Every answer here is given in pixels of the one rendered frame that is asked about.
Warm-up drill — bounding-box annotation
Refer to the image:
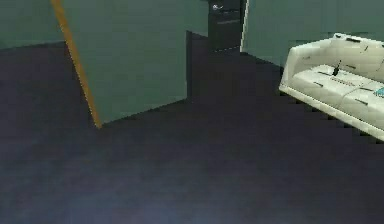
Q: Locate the white sofa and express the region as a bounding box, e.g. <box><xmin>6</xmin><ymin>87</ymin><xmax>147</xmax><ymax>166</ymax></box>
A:
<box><xmin>278</xmin><ymin>32</ymin><xmax>384</xmax><ymax>142</ymax></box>

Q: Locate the small black remote control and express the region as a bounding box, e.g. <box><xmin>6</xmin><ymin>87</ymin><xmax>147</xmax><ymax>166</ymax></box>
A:
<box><xmin>331</xmin><ymin>59</ymin><xmax>342</xmax><ymax>77</ymax></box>

